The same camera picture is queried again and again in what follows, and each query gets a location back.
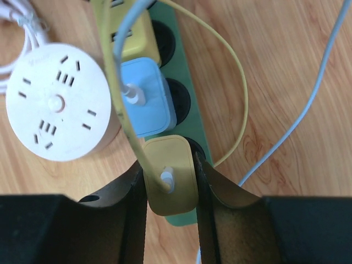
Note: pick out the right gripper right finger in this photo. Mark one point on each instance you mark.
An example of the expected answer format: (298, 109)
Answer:
(236, 226)

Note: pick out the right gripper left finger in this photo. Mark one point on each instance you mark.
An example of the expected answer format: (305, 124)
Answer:
(107, 226)

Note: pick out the orange charger plug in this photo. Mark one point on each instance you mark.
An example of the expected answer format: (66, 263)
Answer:
(172, 189)

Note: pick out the green power strip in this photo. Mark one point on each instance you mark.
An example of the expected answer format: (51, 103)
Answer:
(175, 69)

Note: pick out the pink round power strip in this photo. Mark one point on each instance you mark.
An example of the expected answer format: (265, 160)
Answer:
(56, 96)

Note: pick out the blue charger plug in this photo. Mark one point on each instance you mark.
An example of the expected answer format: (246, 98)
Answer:
(157, 115)

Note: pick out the yellow charger plug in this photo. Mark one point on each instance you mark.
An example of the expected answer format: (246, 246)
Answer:
(141, 40)

